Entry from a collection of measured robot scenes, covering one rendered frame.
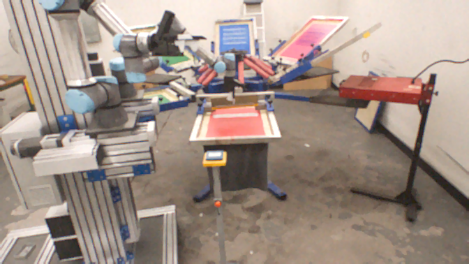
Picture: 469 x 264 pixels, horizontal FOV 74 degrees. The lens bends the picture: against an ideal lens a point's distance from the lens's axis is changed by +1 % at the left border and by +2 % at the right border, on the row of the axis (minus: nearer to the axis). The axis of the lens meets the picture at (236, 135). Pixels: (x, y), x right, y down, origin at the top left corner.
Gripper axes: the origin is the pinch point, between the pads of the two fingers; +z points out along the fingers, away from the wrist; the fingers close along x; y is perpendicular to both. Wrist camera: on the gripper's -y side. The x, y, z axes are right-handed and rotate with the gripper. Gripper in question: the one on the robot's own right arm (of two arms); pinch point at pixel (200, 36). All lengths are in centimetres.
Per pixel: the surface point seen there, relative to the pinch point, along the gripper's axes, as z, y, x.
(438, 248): 138, 152, -122
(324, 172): 56, 139, -218
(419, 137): 126, 78, -163
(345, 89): 65, 39, -153
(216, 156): -11, 65, -47
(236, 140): -5, 61, -69
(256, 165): 5, 84, -86
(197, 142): -29, 62, -63
